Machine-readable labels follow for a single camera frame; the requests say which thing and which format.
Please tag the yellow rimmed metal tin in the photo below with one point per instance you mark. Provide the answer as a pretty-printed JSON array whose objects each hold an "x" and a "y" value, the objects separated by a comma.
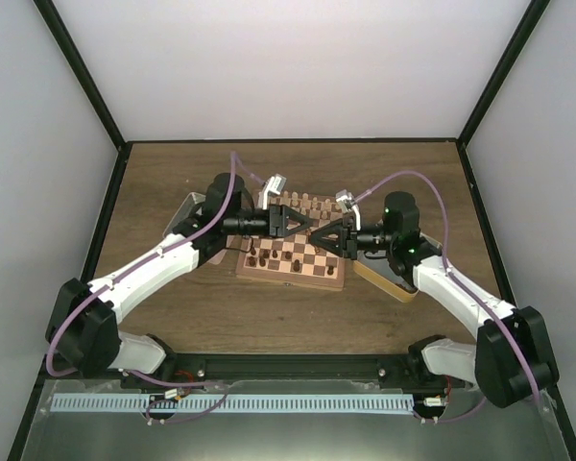
[{"x": 389, "y": 261}]

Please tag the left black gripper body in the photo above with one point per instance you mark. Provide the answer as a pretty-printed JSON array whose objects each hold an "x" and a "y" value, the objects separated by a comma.
[{"x": 275, "y": 211}]

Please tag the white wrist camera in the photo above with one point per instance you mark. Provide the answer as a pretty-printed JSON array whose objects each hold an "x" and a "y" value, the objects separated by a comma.
[
  {"x": 347, "y": 204},
  {"x": 272, "y": 187}
]

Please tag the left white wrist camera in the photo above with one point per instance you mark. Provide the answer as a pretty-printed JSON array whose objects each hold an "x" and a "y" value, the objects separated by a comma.
[{"x": 272, "y": 187}]

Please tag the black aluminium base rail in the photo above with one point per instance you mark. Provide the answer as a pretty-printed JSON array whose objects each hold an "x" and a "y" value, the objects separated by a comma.
[{"x": 406, "y": 371}]

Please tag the black enclosure frame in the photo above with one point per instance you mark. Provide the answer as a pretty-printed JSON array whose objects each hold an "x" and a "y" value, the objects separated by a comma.
[{"x": 526, "y": 26}]

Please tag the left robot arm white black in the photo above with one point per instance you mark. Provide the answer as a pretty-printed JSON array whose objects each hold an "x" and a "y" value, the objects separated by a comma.
[{"x": 84, "y": 327}]

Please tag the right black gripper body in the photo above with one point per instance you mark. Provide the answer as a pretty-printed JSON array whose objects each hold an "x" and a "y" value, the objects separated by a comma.
[{"x": 351, "y": 246}]

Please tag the light blue slotted cable duct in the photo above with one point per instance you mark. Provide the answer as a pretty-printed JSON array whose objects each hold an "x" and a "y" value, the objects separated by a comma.
[{"x": 236, "y": 404}]

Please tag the pink rimmed metal tin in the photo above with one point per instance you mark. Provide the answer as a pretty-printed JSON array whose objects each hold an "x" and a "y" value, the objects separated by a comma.
[{"x": 188, "y": 218}]

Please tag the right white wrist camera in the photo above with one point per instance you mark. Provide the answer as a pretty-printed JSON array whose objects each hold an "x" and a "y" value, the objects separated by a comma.
[{"x": 347, "y": 204}]

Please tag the light wooden chess piece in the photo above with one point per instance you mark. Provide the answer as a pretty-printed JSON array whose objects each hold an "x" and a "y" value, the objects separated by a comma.
[
  {"x": 286, "y": 197},
  {"x": 295, "y": 198},
  {"x": 326, "y": 209}
]

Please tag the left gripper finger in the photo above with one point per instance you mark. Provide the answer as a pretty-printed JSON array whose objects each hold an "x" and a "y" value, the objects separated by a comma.
[
  {"x": 292, "y": 230},
  {"x": 295, "y": 220}
]

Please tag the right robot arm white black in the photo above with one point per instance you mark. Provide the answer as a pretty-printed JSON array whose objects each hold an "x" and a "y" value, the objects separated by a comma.
[{"x": 511, "y": 358}]

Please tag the wooden chess board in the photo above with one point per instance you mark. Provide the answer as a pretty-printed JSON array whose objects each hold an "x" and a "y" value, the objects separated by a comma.
[{"x": 314, "y": 262}]

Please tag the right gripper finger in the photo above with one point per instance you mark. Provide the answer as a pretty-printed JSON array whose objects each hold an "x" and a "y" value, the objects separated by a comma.
[
  {"x": 330, "y": 231},
  {"x": 331, "y": 246}
]

